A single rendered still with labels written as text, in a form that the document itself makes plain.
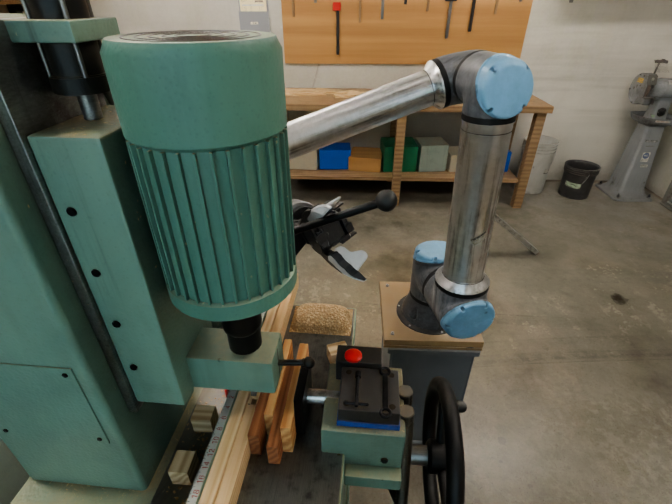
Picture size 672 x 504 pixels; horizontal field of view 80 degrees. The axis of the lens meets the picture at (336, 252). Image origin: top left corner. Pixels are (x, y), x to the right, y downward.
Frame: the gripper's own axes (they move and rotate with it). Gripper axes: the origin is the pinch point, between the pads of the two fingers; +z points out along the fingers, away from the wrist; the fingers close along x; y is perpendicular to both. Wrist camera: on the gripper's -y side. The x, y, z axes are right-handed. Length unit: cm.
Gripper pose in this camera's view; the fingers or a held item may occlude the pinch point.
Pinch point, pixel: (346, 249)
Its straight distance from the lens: 66.4
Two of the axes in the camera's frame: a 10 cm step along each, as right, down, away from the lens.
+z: 5.2, 2.2, -8.3
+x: 4.0, 7.9, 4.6
